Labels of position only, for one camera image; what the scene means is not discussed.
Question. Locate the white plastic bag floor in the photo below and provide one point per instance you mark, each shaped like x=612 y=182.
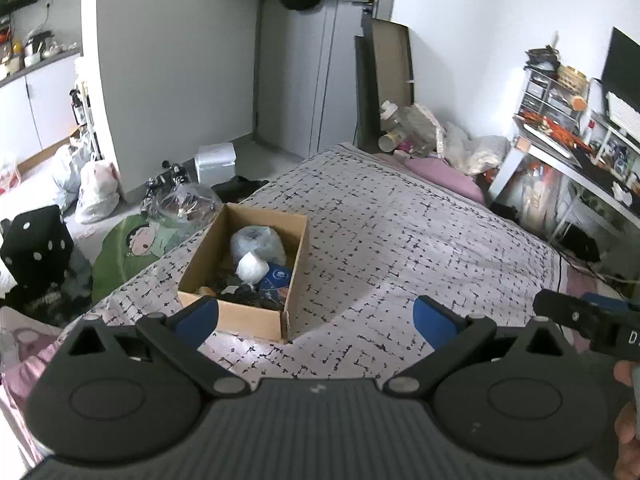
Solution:
x=98 y=193

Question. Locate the grey door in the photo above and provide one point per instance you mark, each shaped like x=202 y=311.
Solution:
x=306 y=80

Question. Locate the white plastic bags pile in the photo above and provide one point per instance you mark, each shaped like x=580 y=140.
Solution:
x=471 y=156

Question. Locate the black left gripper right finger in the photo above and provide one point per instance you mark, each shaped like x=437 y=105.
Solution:
x=512 y=394

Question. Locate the black knitted soft item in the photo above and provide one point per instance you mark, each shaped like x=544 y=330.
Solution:
x=231 y=289

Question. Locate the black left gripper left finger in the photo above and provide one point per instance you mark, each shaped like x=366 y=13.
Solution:
x=117 y=394

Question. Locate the white storage box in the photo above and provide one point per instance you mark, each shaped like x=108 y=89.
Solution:
x=215 y=164

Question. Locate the blue tissue pack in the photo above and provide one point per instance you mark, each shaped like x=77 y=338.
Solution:
x=276 y=283

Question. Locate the white desk shelf unit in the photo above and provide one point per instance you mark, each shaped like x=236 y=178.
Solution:
x=572 y=164

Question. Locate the black polka dot cushion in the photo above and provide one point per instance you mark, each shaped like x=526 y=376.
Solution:
x=36 y=250

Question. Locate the white soft roll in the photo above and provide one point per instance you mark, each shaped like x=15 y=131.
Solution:
x=251 y=269

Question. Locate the fluffy grey white plush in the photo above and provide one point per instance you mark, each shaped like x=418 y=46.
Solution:
x=264 y=242

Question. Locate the green cartoon cushion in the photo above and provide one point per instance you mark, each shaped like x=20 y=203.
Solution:
x=141 y=262

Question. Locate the paper cup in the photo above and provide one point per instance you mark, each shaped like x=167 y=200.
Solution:
x=389 y=141

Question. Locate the pink pillow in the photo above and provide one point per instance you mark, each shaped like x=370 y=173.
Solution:
x=437 y=171

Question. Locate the brown cardboard box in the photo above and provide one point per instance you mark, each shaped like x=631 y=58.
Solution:
x=213 y=259

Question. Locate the clear plastic bag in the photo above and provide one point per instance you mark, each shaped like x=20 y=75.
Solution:
x=189 y=206

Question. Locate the patterned grey bedspread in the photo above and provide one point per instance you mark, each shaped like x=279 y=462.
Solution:
x=380 y=237

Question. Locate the person's right hand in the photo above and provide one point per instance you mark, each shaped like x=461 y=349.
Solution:
x=627 y=464

